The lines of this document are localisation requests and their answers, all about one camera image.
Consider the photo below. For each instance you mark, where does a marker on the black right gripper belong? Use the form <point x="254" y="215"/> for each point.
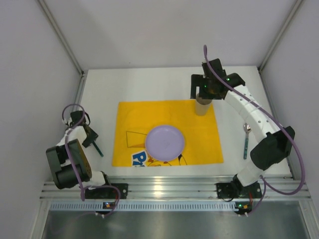
<point x="197" y="86"/>

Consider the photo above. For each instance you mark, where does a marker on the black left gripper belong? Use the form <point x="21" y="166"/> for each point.
<point x="89" y="137"/>

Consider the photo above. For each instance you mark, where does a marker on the beige paper cup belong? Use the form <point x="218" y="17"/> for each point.
<point x="202" y="105"/>

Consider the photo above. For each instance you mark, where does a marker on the fork with teal handle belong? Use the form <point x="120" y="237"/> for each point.
<point x="98" y="149"/>

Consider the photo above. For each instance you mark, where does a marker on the spoon with teal handle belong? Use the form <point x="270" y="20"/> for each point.
<point x="247" y="130"/>

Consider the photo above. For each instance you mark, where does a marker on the yellow cartoon placemat cloth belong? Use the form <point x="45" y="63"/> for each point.
<point x="136" y="119"/>

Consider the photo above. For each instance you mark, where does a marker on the lilac plastic plate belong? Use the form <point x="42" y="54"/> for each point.
<point x="164" y="143"/>

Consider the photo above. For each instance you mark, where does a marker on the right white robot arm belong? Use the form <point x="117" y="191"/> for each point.
<point x="273" y="142"/>

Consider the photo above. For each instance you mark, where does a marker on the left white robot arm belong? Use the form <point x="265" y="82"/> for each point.
<point x="67" y="160"/>

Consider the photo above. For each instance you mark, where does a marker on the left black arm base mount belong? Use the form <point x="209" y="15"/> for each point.
<point x="108" y="193"/>

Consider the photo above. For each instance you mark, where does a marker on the slotted grey cable duct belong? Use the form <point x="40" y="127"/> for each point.
<point x="150" y="206"/>

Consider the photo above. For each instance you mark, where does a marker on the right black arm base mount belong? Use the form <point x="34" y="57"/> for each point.
<point x="228" y="191"/>

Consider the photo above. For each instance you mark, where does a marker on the aluminium front rail frame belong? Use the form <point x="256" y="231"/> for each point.
<point x="166" y="188"/>

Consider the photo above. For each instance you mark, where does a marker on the right aluminium corner post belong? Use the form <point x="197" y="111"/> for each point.
<point x="288" y="20"/>

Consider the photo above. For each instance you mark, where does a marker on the aluminium corner post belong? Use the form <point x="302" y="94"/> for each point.
<point x="58" y="32"/>
<point x="288" y="20"/>

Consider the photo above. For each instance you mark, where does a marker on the left aluminium corner post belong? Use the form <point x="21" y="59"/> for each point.
<point x="58" y="32"/>

